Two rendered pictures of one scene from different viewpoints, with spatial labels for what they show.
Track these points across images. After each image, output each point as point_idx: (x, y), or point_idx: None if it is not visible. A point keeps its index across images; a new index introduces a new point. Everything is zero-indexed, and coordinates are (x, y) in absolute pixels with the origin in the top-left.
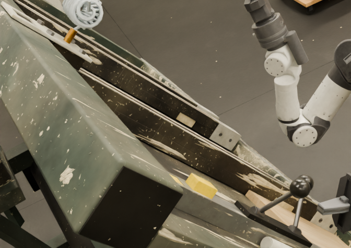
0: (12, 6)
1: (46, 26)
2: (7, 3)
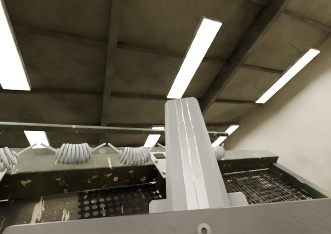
0: (44, 164)
1: (2, 174)
2: (45, 162)
